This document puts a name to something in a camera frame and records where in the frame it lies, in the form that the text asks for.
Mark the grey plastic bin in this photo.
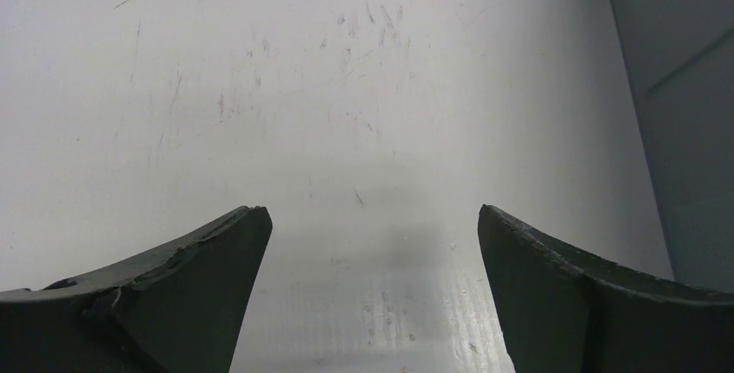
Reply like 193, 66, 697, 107
610, 0, 733, 292

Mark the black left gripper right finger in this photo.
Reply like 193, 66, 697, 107
478, 205, 733, 372

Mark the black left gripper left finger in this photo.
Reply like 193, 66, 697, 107
1, 207, 273, 372

